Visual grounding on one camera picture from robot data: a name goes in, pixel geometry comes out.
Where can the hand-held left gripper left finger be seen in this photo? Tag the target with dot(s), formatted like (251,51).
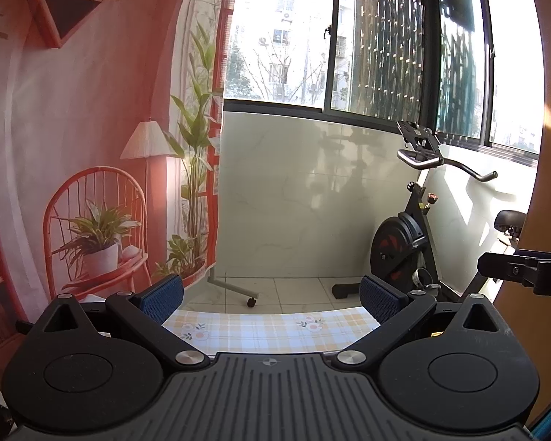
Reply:
(163,298)

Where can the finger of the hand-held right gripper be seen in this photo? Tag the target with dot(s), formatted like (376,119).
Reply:
(544,255)
(503,266)

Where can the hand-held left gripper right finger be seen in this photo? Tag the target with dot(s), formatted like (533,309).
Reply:
(381,298)

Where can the black exercise bike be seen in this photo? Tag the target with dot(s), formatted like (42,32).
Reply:
(399,239)

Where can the grey stand leg with caster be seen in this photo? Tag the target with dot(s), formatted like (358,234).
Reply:
(232,287)

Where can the sliding glass window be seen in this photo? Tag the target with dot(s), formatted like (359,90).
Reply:
(385,36)

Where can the printed room scene wall tapestry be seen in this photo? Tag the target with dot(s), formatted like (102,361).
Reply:
(96,101)

